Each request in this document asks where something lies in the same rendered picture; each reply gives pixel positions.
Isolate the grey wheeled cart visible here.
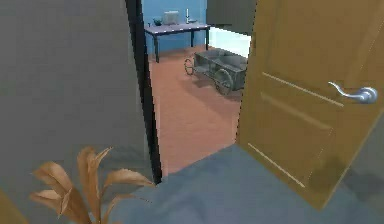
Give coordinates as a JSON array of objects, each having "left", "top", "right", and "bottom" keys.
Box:
[{"left": 183, "top": 48, "right": 249, "bottom": 96}]

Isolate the grey table with black legs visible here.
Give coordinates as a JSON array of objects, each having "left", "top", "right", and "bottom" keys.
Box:
[{"left": 143, "top": 22, "right": 212, "bottom": 64}]

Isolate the white candle holder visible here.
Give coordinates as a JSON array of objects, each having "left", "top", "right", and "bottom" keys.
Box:
[{"left": 184, "top": 8, "right": 198, "bottom": 25}]

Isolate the grey box on table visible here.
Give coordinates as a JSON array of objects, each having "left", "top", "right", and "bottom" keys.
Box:
[{"left": 163, "top": 10, "right": 181, "bottom": 26}]

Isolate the brown wooden room door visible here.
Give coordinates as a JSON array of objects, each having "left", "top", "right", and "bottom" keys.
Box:
[{"left": 235, "top": 0, "right": 384, "bottom": 211}]

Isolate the brown leafy house plant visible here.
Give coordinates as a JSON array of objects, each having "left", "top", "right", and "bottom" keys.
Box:
[{"left": 29, "top": 145, "right": 156, "bottom": 224}]

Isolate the silver lever door handle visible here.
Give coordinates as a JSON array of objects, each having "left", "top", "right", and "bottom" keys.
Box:
[{"left": 327, "top": 80, "right": 379, "bottom": 105}]

